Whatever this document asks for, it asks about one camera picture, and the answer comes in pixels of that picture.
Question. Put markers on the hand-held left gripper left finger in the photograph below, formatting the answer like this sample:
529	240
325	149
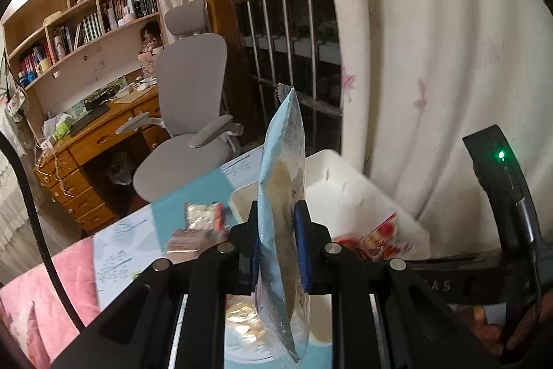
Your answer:
254	265

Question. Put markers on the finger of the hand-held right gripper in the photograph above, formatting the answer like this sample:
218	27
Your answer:
449	259

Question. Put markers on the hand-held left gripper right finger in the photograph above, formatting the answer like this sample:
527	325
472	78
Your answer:
303	252

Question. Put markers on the clear packet with pale snack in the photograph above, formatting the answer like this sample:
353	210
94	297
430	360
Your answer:
242	319

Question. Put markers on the clear packet with dark snack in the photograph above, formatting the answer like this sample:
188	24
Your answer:
190	242

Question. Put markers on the light blue transparent snack packet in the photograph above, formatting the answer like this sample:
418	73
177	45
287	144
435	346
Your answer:
281	179

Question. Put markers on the white plastic bin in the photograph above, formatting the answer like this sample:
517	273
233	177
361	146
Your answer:
345	187

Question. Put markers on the person's right hand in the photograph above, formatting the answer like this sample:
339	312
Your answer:
484	328

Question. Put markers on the white snack packet red edges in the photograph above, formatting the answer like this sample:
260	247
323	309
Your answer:
201	217

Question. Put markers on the red and white snack packet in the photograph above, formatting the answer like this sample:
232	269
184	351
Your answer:
380	237

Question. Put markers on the teal striped placemat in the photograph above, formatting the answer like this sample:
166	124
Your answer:
190	191

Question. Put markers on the pale printed tablecloth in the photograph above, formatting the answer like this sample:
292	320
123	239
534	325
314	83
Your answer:
116	248

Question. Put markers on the grey bag under desk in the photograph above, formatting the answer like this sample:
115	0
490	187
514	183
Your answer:
119	168

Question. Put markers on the white floral curtain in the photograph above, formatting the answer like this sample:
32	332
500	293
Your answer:
432	49

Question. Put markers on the wooden desk with drawers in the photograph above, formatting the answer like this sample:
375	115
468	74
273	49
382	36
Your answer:
99	137

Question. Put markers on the grey office chair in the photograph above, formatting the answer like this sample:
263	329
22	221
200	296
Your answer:
190	66

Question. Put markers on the white computer mouse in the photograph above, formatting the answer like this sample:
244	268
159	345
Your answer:
143	85

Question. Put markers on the pink blanket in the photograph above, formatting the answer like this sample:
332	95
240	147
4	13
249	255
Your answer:
43	308

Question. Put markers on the black laptop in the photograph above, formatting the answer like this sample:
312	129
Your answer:
88	119

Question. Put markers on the pink patterned box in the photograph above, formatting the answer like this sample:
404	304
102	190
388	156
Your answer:
147	64

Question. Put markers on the white plastic bag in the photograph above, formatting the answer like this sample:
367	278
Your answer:
56	127

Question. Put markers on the brown haired doll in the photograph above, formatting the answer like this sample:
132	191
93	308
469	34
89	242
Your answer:
151	36

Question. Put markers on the white lace cloth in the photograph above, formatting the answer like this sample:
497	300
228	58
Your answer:
8	196

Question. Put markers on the wooden bookshelf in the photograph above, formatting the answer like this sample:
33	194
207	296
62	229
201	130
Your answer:
86	57

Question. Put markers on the patterned hanging bag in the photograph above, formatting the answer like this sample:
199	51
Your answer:
15	105

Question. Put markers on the row of dark books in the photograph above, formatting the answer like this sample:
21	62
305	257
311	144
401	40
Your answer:
134	3

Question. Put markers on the row of pale books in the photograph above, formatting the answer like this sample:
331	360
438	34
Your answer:
82	32

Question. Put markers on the row of red blue books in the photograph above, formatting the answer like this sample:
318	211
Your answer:
34	64

